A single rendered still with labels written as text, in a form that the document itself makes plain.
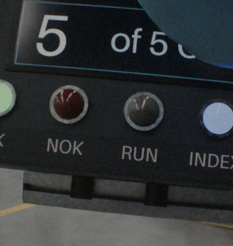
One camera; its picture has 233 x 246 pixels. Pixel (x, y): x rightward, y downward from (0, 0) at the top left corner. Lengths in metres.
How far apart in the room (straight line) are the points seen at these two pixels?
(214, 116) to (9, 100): 0.14
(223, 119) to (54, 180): 0.15
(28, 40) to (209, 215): 0.20
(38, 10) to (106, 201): 0.16
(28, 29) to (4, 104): 0.06
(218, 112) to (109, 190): 0.12
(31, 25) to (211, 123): 0.14
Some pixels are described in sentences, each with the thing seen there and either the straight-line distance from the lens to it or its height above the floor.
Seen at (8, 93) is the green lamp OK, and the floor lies 1.12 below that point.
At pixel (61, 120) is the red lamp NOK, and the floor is 1.11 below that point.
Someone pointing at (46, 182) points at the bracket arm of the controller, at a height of 1.05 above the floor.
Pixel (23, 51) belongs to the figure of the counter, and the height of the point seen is 1.15.
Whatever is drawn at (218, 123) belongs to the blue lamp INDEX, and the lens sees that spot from 0.29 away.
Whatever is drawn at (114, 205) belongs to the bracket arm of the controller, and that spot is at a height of 1.03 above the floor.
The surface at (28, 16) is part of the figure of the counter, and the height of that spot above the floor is 1.18.
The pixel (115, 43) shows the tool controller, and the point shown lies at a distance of 0.31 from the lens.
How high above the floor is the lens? 1.14
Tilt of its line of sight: 6 degrees down
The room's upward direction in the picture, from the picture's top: 5 degrees clockwise
